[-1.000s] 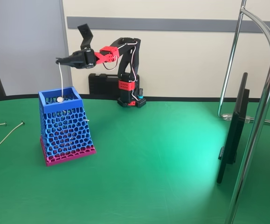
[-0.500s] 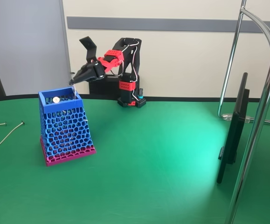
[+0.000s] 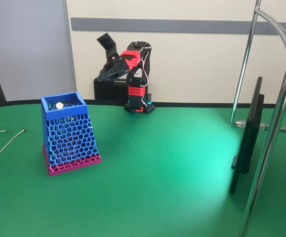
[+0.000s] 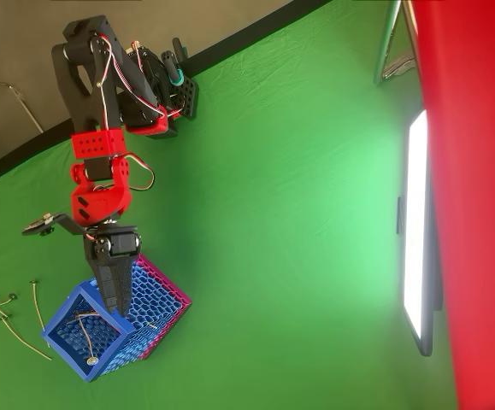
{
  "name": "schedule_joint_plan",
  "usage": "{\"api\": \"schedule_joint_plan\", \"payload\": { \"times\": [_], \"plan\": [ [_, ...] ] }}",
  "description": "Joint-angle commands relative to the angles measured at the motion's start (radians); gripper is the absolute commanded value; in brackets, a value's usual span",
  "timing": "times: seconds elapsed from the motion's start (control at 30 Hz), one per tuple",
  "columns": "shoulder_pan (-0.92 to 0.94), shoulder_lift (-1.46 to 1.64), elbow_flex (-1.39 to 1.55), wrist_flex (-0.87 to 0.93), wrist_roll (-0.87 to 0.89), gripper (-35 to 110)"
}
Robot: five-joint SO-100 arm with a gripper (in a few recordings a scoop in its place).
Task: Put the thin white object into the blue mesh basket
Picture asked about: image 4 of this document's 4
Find green backdrop cloth black rim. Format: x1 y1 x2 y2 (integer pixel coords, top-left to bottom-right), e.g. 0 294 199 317
0 0 460 410

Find thin grey floor cable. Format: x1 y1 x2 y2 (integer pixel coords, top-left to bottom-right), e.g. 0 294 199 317
0 78 45 134

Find chrome stand frame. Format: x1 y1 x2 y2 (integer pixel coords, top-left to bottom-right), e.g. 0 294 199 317
373 0 420 86

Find large red blurred panel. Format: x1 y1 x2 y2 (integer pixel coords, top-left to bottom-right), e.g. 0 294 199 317
410 0 495 410

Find black clamp with teal ring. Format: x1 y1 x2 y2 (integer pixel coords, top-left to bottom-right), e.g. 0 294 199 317
160 37 200 121

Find blue and pink mesh basket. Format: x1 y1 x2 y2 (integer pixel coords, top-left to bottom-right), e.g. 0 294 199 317
40 251 193 384

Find bright white LED light panel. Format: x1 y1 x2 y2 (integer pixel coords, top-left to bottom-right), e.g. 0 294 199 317
395 108 444 358

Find small wrist camera on bracket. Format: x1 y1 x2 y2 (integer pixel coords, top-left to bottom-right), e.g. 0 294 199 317
21 212 86 238

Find red white servo wires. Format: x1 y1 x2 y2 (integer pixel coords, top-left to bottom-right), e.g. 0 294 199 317
94 39 176 192

